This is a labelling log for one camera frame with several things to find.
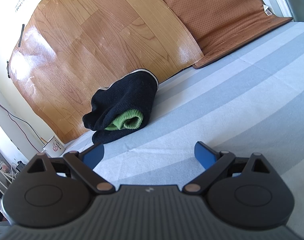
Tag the white window frame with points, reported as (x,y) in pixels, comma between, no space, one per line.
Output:
(279,0)

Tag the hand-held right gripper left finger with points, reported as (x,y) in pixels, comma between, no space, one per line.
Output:
(93,155)

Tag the blue striped bed sheet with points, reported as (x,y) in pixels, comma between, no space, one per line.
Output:
(216,105)

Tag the black charger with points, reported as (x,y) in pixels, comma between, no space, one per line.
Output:
(21,165)

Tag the brown perforated seat cushion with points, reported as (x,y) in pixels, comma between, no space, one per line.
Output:
(221,17)

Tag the black tape strip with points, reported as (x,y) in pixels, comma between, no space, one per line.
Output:
(21,36)
(8,70)

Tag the white enamel mug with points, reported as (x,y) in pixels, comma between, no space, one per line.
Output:
(54,148)

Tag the wood-pattern vinyl sheet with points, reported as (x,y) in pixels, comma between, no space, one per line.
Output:
(92,37)

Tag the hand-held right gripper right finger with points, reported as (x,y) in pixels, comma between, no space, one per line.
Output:
(205,155)

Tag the navy green white knit sweater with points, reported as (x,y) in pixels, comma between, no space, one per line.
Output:
(127,97)

